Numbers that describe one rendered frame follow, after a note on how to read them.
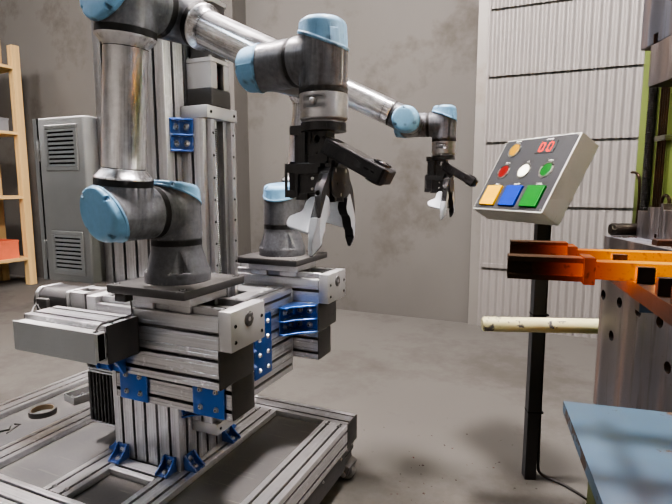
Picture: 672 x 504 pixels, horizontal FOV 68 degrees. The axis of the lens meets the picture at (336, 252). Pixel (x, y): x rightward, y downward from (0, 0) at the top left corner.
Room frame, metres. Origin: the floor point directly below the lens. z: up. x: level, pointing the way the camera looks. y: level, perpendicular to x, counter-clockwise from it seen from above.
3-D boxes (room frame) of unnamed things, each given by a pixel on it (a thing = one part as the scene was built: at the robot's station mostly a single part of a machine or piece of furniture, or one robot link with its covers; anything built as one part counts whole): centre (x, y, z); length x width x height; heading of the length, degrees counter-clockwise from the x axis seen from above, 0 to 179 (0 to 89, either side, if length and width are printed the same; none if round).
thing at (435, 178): (1.62, -0.33, 1.07); 0.09 x 0.08 x 0.12; 66
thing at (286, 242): (1.63, 0.18, 0.87); 0.15 x 0.15 x 0.10
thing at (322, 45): (0.80, 0.02, 1.23); 0.09 x 0.08 x 0.11; 58
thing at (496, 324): (1.48, -0.67, 0.62); 0.44 x 0.05 x 0.05; 85
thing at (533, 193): (1.56, -0.61, 1.01); 0.07 x 0.05 x 0.07; 20
